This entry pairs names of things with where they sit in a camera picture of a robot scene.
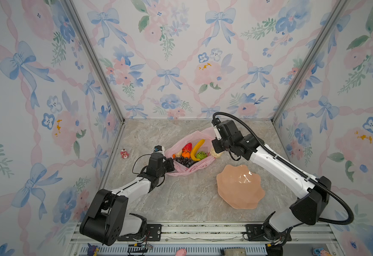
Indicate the aluminium corner post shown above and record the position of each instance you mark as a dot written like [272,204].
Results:
[332,19]
[91,54]

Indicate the fake yellow banana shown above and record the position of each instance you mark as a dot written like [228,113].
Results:
[194,151]

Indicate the pink toy at front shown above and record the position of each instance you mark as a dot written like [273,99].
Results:
[181,252]

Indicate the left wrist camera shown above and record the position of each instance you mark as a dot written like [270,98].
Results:
[159,149]

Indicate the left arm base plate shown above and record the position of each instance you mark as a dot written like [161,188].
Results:
[150,232]

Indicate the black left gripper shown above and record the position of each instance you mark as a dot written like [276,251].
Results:
[169,161]

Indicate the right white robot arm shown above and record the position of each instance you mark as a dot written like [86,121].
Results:
[311,200]

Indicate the purple toy at front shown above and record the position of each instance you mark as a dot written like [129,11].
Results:
[92,250]

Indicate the fake dark grapes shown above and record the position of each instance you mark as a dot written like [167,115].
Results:
[185,162]

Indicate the aluminium rail frame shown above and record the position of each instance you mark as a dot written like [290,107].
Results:
[205,238]

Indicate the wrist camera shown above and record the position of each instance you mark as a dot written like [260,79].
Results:
[215,123]
[159,149]

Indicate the pink plastic bag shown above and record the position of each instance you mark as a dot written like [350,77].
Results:
[208,135]

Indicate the fake green round fruit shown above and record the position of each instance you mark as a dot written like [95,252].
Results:
[201,155]

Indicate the small red white figurine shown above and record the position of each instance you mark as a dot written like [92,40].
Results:
[124,154]

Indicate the grey box at front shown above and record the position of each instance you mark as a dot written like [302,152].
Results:
[233,252]

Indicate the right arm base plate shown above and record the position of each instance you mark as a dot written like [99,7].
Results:
[256,233]

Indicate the right aluminium corner post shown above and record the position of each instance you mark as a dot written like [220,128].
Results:
[332,19]

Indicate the colourful toy front right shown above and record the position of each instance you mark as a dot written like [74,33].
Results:
[320,252]

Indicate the fake beige pear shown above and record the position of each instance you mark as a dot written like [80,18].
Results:
[179,154]

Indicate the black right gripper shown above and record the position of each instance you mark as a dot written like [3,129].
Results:
[215,145]

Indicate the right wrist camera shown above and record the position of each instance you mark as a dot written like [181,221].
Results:
[215,123]

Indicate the fake orange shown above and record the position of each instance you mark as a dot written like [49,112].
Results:
[186,155]

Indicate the left aluminium corner post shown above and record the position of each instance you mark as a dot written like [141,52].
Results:
[91,54]

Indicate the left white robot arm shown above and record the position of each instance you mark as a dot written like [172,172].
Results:
[107,219]

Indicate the peach scalloped plastic bowl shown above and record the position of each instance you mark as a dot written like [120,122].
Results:
[240,188]

